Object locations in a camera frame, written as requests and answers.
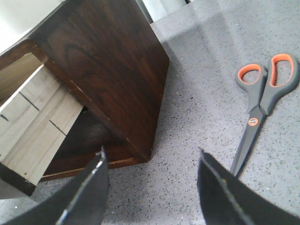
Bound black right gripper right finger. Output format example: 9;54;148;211
197;150;300;225

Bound grey orange handled scissors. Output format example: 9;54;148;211
230;53;300;176

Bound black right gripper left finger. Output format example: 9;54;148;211
6;148;109;225

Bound dark wooden drawer cabinet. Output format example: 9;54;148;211
0;0;169;180

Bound wooden drawer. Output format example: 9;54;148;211
0;39;83;199

